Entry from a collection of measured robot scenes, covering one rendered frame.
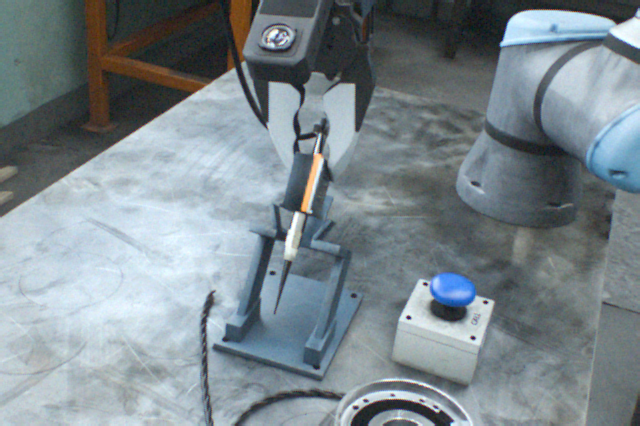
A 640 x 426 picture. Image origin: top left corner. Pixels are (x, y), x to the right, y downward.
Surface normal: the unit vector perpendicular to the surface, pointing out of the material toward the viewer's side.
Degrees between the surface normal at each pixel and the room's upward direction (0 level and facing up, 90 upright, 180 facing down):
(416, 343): 90
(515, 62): 87
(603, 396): 0
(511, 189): 73
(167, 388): 0
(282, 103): 89
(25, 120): 89
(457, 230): 0
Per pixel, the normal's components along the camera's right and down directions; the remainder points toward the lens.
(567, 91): -0.84, -0.22
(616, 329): 0.11, -0.86
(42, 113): 0.93, 0.25
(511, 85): -0.92, 0.18
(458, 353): -0.36, 0.43
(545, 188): 0.18, 0.22
